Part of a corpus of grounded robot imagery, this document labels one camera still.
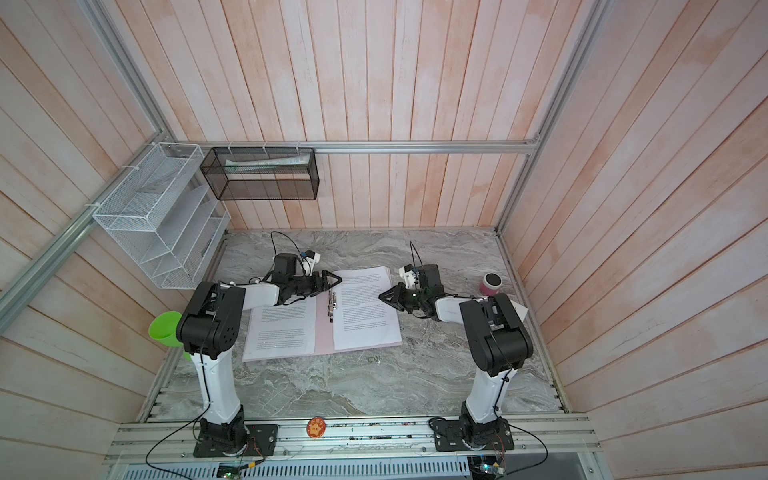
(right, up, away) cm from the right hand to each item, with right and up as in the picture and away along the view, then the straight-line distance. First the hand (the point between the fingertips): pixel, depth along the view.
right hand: (380, 297), depth 93 cm
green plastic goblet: (-59, -7, -15) cm, 61 cm away
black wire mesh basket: (-42, +43, +10) cm, 60 cm away
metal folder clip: (-16, -3, +4) cm, 17 cm away
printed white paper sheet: (-31, -10, -1) cm, 33 cm away
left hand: (-15, +3, +5) cm, 16 cm away
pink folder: (-18, -11, 0) cm, 21 cm away
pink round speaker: (+37, +4, +4) cm, 38 cm away
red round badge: (-17, -32, -17) cm, 40 cm away
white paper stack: (-6, -8, +2) cm, 10 cm away
